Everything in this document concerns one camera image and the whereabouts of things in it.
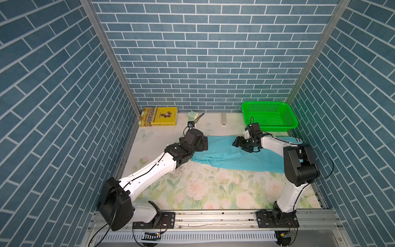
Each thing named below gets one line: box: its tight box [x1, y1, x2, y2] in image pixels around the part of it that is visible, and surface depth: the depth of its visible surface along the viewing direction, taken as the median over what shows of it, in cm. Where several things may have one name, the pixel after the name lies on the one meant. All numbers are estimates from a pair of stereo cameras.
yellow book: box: [138, 107, 178, 128], surface depth 117 cm
